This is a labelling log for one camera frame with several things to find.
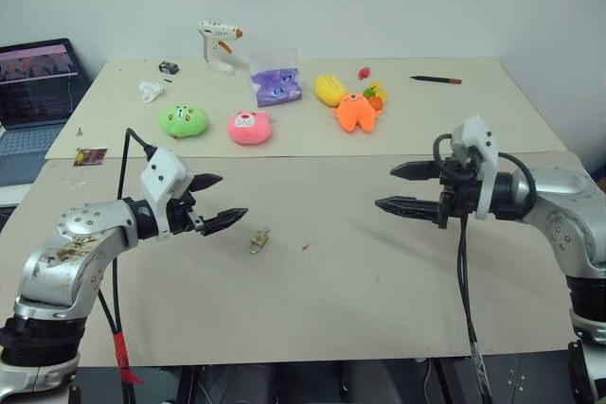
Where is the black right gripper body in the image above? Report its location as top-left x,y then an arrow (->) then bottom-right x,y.
437,157 -> 480,230

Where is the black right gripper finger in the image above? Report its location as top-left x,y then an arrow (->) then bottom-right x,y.
389,161 -> 444,183
374,196 -> 444,226

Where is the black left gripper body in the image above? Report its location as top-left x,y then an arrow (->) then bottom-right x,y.
166,190 -> 206,236

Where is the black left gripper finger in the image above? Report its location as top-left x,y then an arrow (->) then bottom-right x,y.
189,173 -> 224,193
198,207 -> 250,237

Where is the green plush toy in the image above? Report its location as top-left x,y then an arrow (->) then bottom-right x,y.
158,103 -> 210,140

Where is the pink plush toy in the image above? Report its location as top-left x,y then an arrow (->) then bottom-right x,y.
226,110 -> 276,147

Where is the orange one-eyed plush toy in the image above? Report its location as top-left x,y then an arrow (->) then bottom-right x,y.
331,92 -> 383,134

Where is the yellow and orange fruit toy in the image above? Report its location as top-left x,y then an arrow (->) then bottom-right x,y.
362,79 -> 391,111

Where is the black pen with red cap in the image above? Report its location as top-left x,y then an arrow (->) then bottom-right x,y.
409,74 -> 463,85

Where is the crumpled white tissue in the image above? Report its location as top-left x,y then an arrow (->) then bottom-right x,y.
138,79 -> 166,104

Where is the small printed card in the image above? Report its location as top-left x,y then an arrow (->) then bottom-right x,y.
72,147 -> 109,167

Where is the yellow plush toy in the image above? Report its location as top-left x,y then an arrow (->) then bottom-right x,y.
313,73 -> 348,108

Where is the purple plush in plastic bag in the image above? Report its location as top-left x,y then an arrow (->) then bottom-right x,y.
248,47 -> 304,108

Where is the white hot glue gun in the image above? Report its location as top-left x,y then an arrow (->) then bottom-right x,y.
198,19 -> 244,76

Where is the open laptop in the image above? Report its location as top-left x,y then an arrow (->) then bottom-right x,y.
0,38 -> 91,186

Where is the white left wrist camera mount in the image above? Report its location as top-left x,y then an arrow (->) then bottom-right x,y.
139,148 -> 194,239

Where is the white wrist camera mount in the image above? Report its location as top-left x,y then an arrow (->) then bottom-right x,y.
139,148 -> 194,239
450,114 -> 501,221

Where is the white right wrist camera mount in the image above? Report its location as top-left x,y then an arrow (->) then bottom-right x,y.
450,114 -> 501,221

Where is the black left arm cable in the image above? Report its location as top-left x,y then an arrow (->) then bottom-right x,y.
96,128 -> 158,404

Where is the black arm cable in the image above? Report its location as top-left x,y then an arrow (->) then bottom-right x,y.
96,128 -> 158,404
432,132 -> 539,404

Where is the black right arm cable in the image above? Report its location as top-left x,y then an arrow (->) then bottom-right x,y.
432,132 -> 539,404

